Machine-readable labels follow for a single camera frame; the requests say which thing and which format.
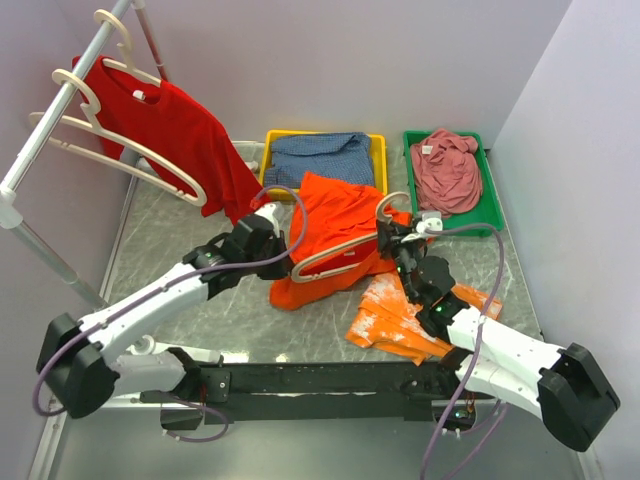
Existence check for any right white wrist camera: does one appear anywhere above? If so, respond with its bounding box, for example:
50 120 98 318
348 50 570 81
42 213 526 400
414 211 443 238

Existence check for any pink crumpled shirt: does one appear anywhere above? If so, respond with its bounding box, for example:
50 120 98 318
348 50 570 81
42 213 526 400
409 128 484 218

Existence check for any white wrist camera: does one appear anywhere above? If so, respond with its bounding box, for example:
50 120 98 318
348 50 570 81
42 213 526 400
414 211 443 238
254 202 284 237

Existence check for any green plastic bin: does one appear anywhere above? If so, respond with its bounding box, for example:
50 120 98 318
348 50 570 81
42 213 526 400
403 130 504 231

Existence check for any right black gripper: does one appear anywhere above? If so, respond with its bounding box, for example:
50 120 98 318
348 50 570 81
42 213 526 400
377 218 429 305

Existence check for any blue checkered shirt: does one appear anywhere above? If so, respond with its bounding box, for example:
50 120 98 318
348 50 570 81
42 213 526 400
263 132 375 188

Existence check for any bright orange t shirt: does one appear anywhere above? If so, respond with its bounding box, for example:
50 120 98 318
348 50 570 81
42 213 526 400
269 173 395 311

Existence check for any metal clothes rack rail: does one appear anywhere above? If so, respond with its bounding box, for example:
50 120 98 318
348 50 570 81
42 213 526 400
1 0 146 309

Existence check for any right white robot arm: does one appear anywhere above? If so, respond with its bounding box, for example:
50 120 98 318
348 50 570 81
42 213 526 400
376 220 621 452

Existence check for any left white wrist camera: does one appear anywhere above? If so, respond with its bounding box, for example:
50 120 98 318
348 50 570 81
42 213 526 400
254 202 284 237

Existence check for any yellow plastic bin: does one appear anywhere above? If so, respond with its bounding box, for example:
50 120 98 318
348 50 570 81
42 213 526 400
258 129 389 202

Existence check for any black base bar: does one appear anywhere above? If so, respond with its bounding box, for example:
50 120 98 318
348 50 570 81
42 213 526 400
139 360 494 431

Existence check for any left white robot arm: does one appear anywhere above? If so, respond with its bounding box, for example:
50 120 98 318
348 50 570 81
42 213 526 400
36 203 292 419

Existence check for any red t shirt on hanger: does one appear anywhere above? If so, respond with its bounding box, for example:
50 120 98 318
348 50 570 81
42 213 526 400
85 55 271 223

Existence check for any beige plastic hanger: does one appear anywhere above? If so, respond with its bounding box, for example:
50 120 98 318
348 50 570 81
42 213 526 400
291 191 411 283

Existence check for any beige hanger holding red shirt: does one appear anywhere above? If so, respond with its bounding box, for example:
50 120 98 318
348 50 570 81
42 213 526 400
93 9 161 87

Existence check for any beige empty hanger front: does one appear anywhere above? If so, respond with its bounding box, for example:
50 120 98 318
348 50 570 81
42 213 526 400
47 69 207 207

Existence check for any orange cloth with white paint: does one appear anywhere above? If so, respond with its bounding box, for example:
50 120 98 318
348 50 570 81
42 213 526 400
344 272 504 365

